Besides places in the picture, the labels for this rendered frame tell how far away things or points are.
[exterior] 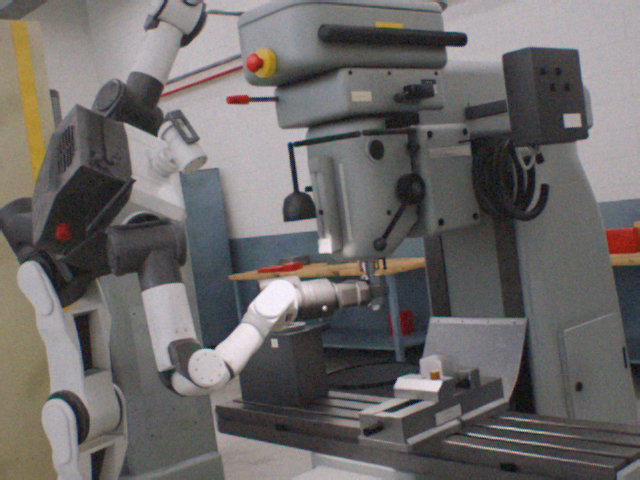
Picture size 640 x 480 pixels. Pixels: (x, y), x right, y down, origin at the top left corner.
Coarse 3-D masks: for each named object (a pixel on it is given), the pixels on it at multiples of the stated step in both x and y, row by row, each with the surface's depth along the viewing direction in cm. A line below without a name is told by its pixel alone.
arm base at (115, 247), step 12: (108, 228) 175; (120, 228) 176; (132, 228) 178; (180, 228) 176; (108, 240) 173; (120, 240) 170; (180, 240) 174; (108, 252) 175; (120, 252) 169; (180, 252) 175; (120, 264) 169; (180, 264) 177; (120, 276) 173
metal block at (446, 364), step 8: (424, 360) 183; (432, 360) 181; (440, 360) 180; (448, 360) 181; (424, 368) 183; (432, 368) 181; (440, 368) 180; (448, 368) 181; (456, 368) 183; (448, 376) 181; (456, 376) 183
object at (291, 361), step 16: (272, 336) 220; (288, 336) 216; (304, 336) 220; (320, 336) 224; (256, 352) 225; (272, 352) 221; (288, 352) 217; (304, 352) 219; (320, 352) 224; (256, 368) 226; (272, 368) 222; (288, 368) 218; (304, 368) 219; (320, 368) 224; (240, 384) 231; (256, 384) 227; (272, 384) 222; (288, 384) 219; (304, 384) 219; (320, 384) 223; (256, 400) 227; (272, 400) 223; (288, 400) 219; (304, 400) 218
